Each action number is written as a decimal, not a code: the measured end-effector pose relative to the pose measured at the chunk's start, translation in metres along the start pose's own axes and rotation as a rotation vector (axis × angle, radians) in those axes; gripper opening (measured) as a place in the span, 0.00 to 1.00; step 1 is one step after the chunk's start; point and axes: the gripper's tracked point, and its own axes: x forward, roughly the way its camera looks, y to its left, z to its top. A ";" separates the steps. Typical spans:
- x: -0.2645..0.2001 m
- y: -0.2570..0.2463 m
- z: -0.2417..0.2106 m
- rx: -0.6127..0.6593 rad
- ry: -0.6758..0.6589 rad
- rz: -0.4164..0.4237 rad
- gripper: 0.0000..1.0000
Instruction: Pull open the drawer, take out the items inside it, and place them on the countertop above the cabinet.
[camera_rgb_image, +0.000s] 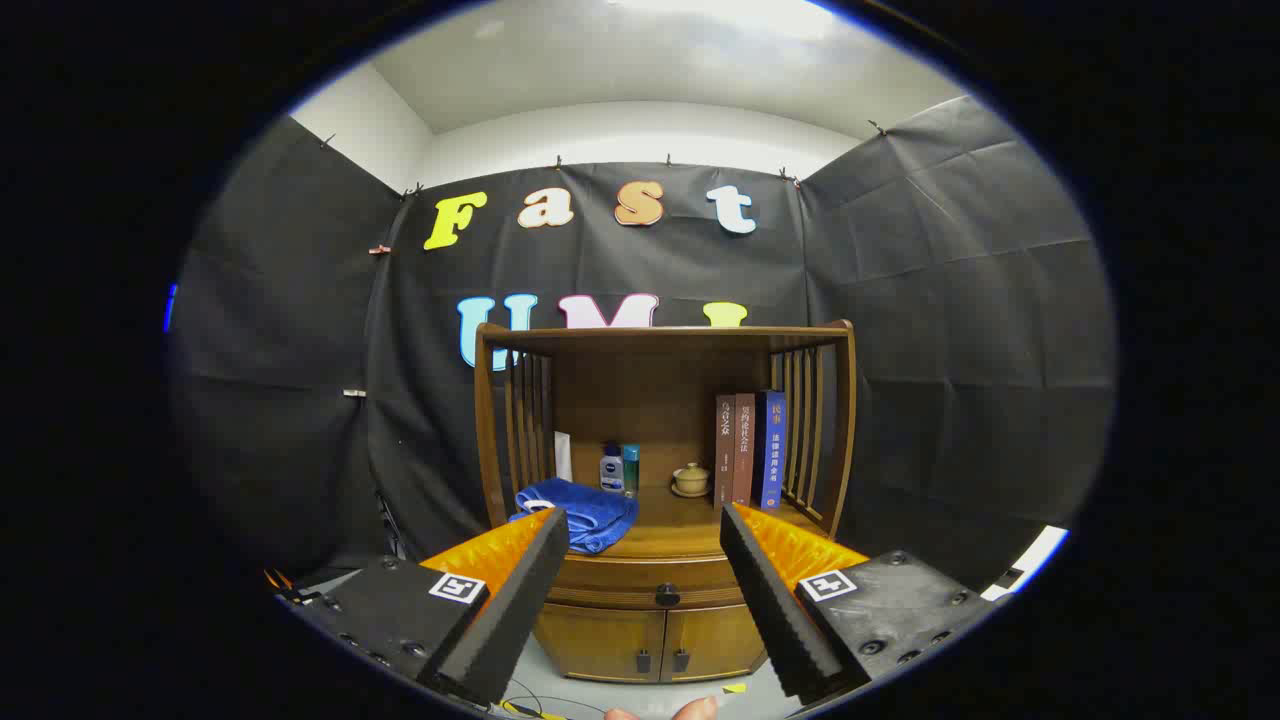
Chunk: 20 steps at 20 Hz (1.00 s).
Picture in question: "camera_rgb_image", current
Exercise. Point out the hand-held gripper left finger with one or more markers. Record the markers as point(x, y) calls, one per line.
point(520, 610)

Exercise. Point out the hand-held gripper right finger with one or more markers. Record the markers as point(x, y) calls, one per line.
point(775, 610)

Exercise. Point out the wooden cabinet door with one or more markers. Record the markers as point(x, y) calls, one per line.
point(715, 640)
point(600, 640)

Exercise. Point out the wooden countertop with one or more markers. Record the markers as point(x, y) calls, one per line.
point(670, 522)

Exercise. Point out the wooden cabinet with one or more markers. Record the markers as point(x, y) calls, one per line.
point(620, 390)

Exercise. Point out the blue towel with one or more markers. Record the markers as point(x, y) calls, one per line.
point(590, 510)

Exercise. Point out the beige lidded tea cup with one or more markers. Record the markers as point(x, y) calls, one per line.
point(691, 480)

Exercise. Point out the blue book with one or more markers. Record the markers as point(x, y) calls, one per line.
point(772, 450)

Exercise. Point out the white tube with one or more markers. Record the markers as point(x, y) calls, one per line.
point(563, 455)

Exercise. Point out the reddish brown book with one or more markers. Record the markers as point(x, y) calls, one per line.
point(744, 450)

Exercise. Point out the white lotion bottle blue cap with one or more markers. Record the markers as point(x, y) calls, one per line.
point(611, 472)

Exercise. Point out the dark brown book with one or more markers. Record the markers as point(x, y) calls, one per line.
point(724, 450)

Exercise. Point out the teal bottle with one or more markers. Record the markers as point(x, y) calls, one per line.
point(631, 465)

